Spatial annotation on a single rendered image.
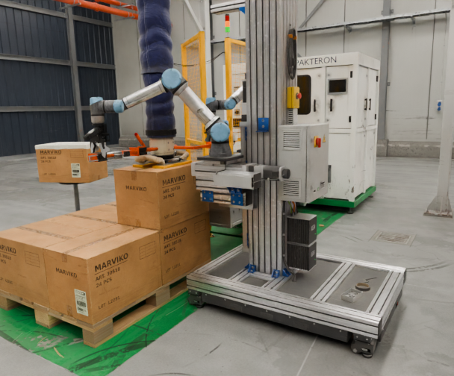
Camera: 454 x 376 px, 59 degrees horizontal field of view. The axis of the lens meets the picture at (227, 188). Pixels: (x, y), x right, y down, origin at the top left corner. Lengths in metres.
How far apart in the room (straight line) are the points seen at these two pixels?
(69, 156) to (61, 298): 2.16
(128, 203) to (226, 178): 0.82
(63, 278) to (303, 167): 1.57
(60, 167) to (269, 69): 2.74
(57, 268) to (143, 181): 0.76
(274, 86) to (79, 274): 1.60
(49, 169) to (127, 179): 1.93
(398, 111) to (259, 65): 9.23
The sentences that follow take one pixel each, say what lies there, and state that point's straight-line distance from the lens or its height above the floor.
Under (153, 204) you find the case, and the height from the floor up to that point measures 0.72.
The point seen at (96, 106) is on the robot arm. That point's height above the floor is 1.37.
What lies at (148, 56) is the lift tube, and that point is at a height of 1.71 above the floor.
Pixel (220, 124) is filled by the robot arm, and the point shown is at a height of 1.25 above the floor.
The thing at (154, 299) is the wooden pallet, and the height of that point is 0.07.
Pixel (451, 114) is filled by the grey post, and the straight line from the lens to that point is 5.45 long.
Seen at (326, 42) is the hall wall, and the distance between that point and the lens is 12.29.
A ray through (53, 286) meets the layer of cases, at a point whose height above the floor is 0.31.
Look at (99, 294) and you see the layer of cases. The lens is 2.51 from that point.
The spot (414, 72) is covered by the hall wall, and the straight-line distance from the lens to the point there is 11.65.
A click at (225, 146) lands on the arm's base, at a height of 1.10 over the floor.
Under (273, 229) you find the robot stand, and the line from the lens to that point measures 2.69.
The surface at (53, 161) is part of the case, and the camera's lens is 4.65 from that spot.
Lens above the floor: 1.33
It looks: 11 degrees down
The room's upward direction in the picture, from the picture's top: 2 degrees counter-clockwise
